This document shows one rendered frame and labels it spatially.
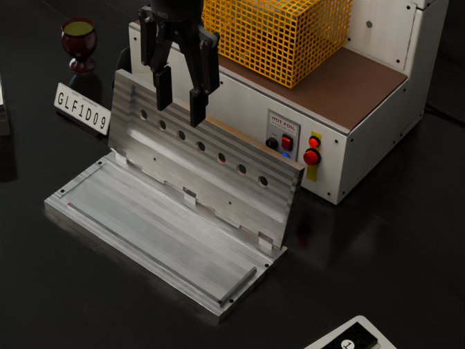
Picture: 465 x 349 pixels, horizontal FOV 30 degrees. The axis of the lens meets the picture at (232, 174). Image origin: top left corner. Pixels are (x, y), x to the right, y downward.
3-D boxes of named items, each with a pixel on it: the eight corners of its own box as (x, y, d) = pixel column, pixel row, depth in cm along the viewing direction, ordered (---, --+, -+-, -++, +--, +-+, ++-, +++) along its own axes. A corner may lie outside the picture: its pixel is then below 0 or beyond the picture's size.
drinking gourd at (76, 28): (59, 60, 206) (53, 21, 199) (92, 50, 209) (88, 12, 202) (72, 79, 201) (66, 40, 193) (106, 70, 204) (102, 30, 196)
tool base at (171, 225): (45, 208, 171) (42, 196, 169) (117, 154, 183) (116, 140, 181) (219, 324, 152) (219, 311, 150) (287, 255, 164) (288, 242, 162)
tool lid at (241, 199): (115, 70, 169) (122, 68, 171) (106, 152, 180) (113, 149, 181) (299, 170, 150) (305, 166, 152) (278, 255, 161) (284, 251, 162)
